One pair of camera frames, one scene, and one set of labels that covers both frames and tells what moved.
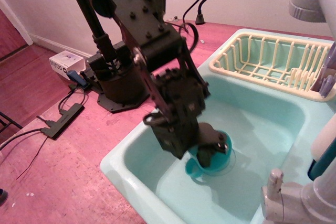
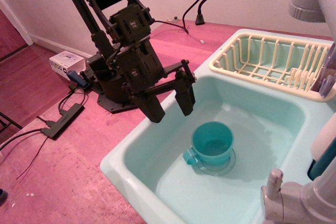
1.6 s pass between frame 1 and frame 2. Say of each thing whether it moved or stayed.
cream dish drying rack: stayed
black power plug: stayed
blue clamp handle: stayed
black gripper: moved
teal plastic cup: moved
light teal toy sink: stayed
